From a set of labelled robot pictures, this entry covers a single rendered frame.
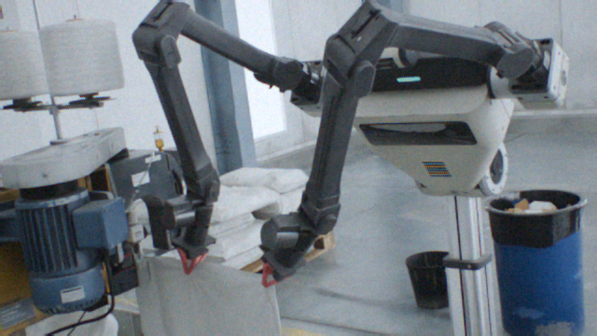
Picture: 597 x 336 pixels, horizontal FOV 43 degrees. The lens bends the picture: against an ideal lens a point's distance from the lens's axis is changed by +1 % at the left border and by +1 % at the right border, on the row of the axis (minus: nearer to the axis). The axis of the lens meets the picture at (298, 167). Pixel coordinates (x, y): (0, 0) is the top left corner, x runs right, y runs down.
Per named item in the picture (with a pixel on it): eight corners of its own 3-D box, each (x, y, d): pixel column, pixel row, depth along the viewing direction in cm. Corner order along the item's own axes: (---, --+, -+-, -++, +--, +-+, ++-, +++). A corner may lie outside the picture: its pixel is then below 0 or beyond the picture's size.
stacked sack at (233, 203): (285, 203, 509) (283, 181, 506) (219, 230, 457) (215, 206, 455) (239, 200, 534) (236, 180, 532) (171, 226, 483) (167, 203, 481)
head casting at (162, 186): (191, 242, 211) (175, 138, 206) (123, 271, 192) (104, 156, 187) (121, 235, 229) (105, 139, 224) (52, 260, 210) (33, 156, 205)
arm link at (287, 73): (176, -9, 155) (148, -15, 162) (153, 52, 155) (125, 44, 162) (306, 65, 189) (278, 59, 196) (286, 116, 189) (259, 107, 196)
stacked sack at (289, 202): (335, 198, 559) (333, 178, 556) (279, 222, 506) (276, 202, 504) (288, 196, 586) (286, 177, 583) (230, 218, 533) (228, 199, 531)
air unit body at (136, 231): (153, 267, 192) (143, 207, 190) (138, 273, 189) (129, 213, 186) (141, 265, 195) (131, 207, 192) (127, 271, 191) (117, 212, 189)
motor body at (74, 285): (121, 297, 166) (102, 187, 162) (62, 322, 154) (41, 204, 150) (78, 288, 176) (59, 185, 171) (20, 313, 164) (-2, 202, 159)
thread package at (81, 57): (142, 90, 171) (130, 12, 168) (81, 100, 158) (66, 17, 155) (95, 93, 181) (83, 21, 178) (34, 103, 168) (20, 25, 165)
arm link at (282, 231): (340, 217, 156) (320, 190, 162) (298, 217, 149) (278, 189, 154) (314, 259, 162) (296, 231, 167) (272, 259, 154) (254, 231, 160)
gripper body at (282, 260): (257, 259, 164) (274, 237, 160) (285, 245, 173) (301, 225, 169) (277, 281, 162) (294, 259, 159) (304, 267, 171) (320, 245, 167)
